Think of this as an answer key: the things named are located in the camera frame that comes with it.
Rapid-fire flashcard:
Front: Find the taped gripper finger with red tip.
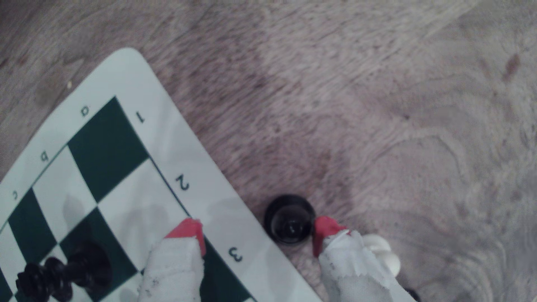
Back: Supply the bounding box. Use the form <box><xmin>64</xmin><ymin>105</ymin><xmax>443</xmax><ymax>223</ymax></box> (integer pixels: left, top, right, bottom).
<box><xmin>138</xmin><ymin>218</ymin><xmax>206</xmax><ymax>302</ymax></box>
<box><xmin>312</xmin><ymin>216</ymin><xmax>418</xmax><ymax>302</ymax></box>

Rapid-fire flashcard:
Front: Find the black bishop chess piece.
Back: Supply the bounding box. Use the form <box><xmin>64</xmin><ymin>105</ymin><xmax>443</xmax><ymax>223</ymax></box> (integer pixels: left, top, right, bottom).
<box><xmin>263</xmin><ymin>194</ymin><xmax>316</xmax><ymax>246</ymax></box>

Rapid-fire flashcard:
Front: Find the white pawn chess piece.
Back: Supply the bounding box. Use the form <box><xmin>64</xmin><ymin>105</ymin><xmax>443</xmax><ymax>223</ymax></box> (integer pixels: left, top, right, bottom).
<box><xmin>362</xmin><ymin>234</ymin><xmax>401</xmax><ymax>277</ymax></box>

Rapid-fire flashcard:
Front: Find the tall black king piece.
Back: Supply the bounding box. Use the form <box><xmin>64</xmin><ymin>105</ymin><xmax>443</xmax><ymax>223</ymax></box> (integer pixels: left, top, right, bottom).
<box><xmin>16</xmin><ymin>240</ymin><xmax>113</xmax><ymax>302</ymax></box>

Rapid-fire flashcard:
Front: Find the green and white chess mat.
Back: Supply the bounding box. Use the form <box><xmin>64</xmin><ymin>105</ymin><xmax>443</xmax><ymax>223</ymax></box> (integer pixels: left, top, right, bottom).
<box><xmin>0</xmin><ymin>47</ymin><xmax>324</xmax><ymax>302</ymax></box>

